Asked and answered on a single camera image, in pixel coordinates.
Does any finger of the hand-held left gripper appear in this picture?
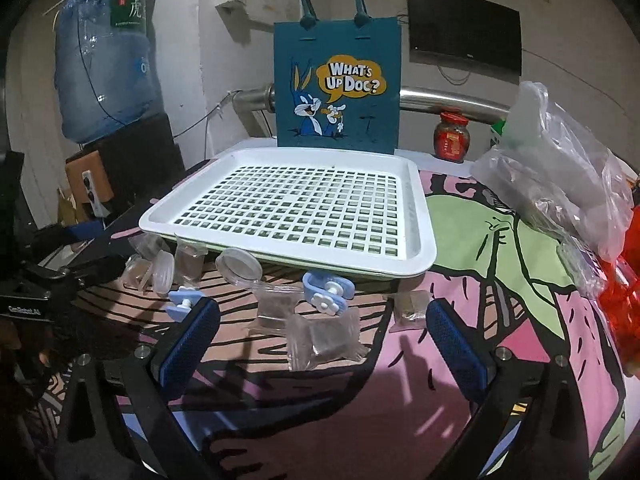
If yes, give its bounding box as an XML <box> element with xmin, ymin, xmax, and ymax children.
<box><xmin>25</xmin><ymin>254</ymin><xmax>130</xmax><ymax>292</ymax></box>

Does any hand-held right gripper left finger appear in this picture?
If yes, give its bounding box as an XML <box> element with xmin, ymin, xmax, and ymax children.
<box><xmin>52</xmin><ymin>296</ymin><xmax>222</xmax><ymax>480</ymax></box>

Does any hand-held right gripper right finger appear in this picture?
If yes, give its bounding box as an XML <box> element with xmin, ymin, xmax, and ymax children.
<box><xmin>425</xmin><ymin>299</ymin><xmax>593</xmax><ymax>480</ymax></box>

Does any white perforated plastic tray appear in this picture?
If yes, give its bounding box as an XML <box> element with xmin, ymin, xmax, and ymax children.
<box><xmin>138</xmin><ymin>147</ymin><xmax>438</xmax><ymax>277</ymax></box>

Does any cardboard box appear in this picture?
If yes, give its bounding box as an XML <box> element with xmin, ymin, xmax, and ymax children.
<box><xmin>57</xmin><ymin>187</ymin><xmax>77</xmax><ymax>226</ymax></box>

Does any printed blanket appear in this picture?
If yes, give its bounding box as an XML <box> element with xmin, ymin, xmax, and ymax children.
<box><xmin>30</xmin><ymin>160</ymin><xmax>640</xmax><ymax>480</ymax></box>

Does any black water dispenser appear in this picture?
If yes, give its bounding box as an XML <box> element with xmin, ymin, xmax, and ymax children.
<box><xmin>82</xmin><ymin>112</ymin><xmax>186</xmax><ymax>211</ymax></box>

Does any small clear plastic packet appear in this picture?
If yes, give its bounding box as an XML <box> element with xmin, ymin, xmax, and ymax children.
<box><xmin>557</xmin><ymin>240</ymin><xmax>607</xmax><ymax>297</ymax></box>

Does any red plastic bag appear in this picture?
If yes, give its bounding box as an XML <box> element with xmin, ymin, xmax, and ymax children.
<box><xmin>597</xmin><ymin>255</ymin><xmax>640</xmax><ymax>376</ymax></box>

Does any blue water bottle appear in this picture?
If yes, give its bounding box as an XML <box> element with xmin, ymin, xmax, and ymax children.
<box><xmin>52</xmin><ymin>0</ymin><xmax>163</xmax><ymax>143</ymax></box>

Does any clear plastic bag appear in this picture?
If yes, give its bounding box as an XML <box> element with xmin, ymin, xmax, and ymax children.
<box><xmin>472</xmin><ymin>80</ymin><xmax>636</xmax><ymax>301</ymax></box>

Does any red lid sauce jar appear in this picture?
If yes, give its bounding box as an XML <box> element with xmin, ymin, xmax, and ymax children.
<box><xmin>432</xmin><ymin>110</ymin><xmax>472</xmax><ymax>163</ymax></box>

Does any teal cartoon tote bag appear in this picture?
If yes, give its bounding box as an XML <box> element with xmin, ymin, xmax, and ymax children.
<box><xmin>272</xmin><ymin>0</ymin><xmax>401</xmax><ymax>156</ymax></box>

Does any metal rail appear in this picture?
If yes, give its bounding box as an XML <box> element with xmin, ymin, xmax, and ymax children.
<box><xmin>232</xmin><ymin>85</ymin><xmax>511</xmax><ymax>123</ymax></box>

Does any black wall television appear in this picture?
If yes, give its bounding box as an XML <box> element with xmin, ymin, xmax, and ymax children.
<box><xmin>406</xmin><ymin>0</ymin><xmax>523</xmax><ymax>78</ymax></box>

